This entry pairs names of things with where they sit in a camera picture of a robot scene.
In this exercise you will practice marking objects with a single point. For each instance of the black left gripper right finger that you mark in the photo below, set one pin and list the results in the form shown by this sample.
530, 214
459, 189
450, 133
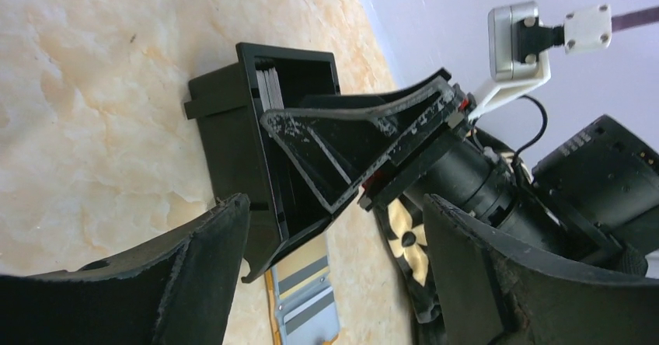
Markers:
496, 289

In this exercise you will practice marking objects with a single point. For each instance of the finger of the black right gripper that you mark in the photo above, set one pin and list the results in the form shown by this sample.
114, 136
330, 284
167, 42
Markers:
339, 143

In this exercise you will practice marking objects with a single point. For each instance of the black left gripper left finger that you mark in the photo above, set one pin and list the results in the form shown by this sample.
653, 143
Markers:
176, 288

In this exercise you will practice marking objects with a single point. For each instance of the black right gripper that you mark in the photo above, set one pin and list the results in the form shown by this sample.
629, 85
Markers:
588, 200

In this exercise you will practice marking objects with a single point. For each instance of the black plastic box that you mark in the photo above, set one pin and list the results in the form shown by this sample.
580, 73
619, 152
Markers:
241, 156

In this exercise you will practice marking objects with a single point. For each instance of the gold credit card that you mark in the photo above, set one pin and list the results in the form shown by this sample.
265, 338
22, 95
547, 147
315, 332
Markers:
307, 265

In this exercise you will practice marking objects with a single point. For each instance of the blue credit card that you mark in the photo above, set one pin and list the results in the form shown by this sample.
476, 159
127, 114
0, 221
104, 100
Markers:
313, 321

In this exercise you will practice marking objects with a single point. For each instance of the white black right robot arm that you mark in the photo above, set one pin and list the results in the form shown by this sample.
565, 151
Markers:
594, 199

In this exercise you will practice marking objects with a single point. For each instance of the black floral blanket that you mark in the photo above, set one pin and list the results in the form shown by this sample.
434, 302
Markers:
401, 227

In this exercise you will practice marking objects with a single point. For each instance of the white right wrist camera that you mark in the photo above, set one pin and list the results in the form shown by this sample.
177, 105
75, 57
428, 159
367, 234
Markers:
519, 45

